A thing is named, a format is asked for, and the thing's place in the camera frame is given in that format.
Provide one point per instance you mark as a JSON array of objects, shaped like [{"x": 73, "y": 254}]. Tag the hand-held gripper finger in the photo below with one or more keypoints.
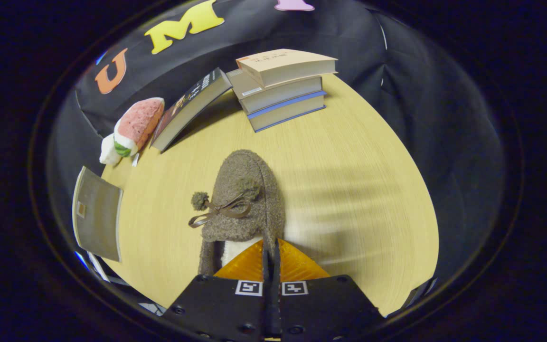
[
  {"x": 277, "y": 268},
  {"x": 267, "y": 268}
]

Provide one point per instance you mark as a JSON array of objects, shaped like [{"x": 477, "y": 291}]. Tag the brown fuzzy slipper shoe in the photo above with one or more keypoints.
[{"x": 249, "y": 209}]

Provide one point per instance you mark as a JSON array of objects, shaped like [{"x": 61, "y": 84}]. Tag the beige fabric storage box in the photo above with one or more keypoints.
[{"x": 99, "y": 213}]

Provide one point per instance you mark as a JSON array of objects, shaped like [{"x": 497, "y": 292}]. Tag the blue cover book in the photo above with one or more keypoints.
[{"x": 287, "y": 114}]

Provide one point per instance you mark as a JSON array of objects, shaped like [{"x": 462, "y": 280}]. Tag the black cover book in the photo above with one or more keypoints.
[{"x": 188, "y": 109}]

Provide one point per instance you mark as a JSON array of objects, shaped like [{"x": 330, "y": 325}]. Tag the watermelon slice plush toy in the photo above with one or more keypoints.
[{"x": 140, "y": 123}]

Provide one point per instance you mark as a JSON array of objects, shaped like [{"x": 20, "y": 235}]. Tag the white plush toy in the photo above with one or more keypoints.
[{"x": 108, "y": 152}]

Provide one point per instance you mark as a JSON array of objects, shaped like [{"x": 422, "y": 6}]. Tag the black backdrop cloth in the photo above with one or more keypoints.
[{"x": 444, "y": 142}]

